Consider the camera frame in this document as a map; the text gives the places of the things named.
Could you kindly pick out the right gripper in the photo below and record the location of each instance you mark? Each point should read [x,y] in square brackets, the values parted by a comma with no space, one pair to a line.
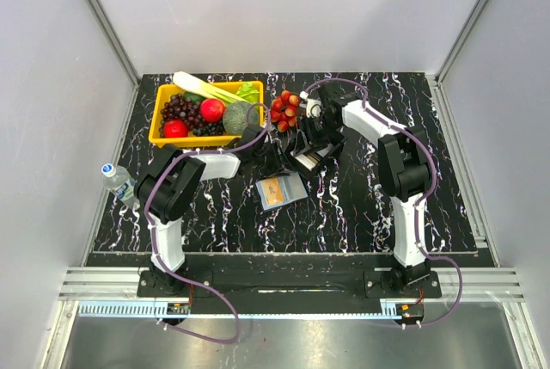
[305,123]

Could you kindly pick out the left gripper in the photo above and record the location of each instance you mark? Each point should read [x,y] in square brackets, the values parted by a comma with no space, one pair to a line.
[281,166]

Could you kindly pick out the brown credit card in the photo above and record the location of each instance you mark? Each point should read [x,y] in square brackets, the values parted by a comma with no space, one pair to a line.
[271,193]

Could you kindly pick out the black card holder wallet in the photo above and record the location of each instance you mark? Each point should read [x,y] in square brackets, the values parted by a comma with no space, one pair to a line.
[293,188]

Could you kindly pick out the black card box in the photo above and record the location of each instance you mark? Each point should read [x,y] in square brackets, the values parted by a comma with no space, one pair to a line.
[330,156]

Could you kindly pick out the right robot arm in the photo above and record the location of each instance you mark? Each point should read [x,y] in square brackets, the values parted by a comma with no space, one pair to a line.
[405,170]

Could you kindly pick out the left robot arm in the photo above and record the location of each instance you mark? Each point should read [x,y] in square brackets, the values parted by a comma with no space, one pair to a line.
[167,188]

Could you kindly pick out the red cherry bunch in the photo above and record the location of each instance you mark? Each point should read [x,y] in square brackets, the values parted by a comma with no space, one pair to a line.
[284,111]

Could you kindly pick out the green cantaloupe melon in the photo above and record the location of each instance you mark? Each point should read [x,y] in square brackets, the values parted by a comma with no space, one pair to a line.
[238,115]

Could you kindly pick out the green lettuce leaf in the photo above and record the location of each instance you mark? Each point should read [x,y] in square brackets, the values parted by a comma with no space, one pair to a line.
[248,95]

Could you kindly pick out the red apple upper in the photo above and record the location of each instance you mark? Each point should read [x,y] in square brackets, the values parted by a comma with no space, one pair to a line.
[212,110]

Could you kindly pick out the red apple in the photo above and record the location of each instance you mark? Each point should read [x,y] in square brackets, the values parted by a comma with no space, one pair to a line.
[175,129]
[212,110]

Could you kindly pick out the green avocado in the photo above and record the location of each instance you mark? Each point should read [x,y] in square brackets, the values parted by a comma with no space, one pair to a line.
[193,98]

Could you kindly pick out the red apple lower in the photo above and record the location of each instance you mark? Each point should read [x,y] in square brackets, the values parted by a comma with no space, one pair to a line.
[175,129]

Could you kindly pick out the purple grape bunch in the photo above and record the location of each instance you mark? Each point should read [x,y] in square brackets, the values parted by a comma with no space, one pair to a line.
[179,109]

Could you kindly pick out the white green leek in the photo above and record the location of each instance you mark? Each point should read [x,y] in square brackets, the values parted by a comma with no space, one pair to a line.
[190,83]

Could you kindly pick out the yellow plastic basket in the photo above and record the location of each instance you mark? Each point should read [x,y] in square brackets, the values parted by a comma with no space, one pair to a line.
[164,93]

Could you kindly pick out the plastic water bottle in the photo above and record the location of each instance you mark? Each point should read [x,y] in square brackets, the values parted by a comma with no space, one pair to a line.
[118,181]

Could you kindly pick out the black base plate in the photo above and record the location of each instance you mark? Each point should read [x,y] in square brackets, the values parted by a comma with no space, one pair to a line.
[376,268]

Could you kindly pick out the aluminium frame rail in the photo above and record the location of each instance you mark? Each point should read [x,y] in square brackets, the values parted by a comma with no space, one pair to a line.
[477,284]

